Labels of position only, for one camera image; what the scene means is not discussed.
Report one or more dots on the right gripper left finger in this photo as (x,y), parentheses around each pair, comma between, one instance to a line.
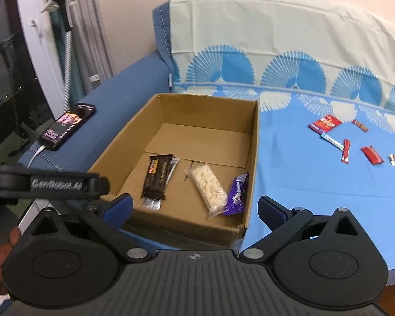
(66,260)

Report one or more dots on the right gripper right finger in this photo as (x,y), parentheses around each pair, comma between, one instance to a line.
(326,261)

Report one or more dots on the thin red candy stick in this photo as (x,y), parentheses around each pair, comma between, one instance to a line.
(346,149)

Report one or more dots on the silver snack sachet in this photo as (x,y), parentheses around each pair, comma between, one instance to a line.
(155,204)

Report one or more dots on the purple chocolate bar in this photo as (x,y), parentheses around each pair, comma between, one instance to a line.
(237,195)

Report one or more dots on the red wafer bar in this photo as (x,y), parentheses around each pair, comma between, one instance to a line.
(372,155)

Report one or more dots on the white blue candy stick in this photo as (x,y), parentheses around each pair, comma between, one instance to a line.
(332,141)

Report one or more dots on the black chocolate bar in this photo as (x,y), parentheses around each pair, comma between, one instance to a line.
(156,177)

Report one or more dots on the puffed rice snack packet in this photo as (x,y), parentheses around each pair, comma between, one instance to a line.
(210,189)

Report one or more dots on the red chips packet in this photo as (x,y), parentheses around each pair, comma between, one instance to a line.
(325,124)

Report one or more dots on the black smartphone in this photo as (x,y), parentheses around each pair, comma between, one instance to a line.
(62,129)

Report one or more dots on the small brown red candy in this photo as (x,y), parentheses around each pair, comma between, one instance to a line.
(361,126)

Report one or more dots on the blue sofa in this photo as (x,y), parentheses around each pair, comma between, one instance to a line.
(117,101)

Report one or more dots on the brown cardboard box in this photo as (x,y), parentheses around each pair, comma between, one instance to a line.
(199,130)

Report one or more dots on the blue white patterned sheet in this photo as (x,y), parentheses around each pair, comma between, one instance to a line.
(302,60)

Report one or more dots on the white clip stand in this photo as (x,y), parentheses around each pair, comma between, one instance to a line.
(63,6)

